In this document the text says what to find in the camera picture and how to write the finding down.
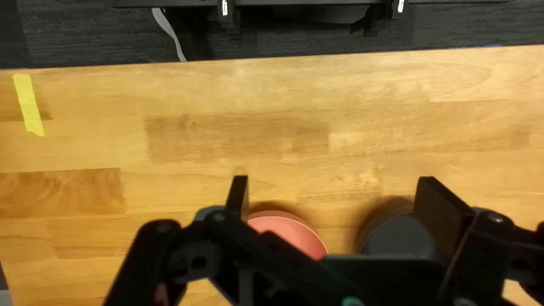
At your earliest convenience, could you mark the black bowl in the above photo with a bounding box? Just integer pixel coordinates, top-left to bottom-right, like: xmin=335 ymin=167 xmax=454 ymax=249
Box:
xmin=355 ymin=203 xmax=442 ymax=261

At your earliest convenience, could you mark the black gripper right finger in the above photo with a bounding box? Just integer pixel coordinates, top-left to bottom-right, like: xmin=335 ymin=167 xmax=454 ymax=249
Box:
xmin=415 ymin=176 xmax=544 ymax=306

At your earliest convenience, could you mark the grey flat cable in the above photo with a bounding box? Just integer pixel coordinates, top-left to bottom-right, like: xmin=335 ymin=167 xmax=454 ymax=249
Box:
xmin=150 ymin=6 xmax=189 ymax=64

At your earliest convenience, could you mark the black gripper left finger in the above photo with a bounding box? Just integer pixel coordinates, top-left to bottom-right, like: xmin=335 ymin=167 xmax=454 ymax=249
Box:
xmin=104 ymin=174 xmax=333 ymax=306

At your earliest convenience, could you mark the yellow tape strip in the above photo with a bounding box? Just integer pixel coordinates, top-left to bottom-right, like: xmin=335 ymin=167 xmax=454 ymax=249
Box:
xmin=12 ymin=74 xmax=48 ymax=138

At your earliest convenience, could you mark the peach-colored bowl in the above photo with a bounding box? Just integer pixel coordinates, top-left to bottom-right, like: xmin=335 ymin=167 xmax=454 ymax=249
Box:
xmin=245 ymin=210 xmax=330 ymax=264

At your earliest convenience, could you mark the black metal frame rail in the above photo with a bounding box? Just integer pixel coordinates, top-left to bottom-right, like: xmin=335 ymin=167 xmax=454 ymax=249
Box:
xmin=112 ymin=0 xmax=507 ymax=11

